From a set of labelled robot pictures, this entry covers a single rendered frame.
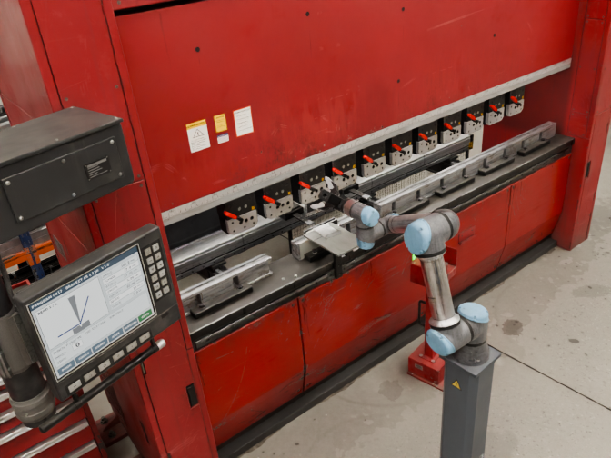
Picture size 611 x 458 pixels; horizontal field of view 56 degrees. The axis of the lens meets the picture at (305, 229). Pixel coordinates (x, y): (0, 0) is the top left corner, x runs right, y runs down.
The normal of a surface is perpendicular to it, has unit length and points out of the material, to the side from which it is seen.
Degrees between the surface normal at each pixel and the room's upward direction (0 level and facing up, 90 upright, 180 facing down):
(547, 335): 0
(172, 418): 90
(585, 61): 90
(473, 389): 90
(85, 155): 90
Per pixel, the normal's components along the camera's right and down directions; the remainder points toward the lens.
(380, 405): -0.08, -0.86
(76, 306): 0.78, 0.26
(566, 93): -0.79, 0.36
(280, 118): 0.61, 0.35
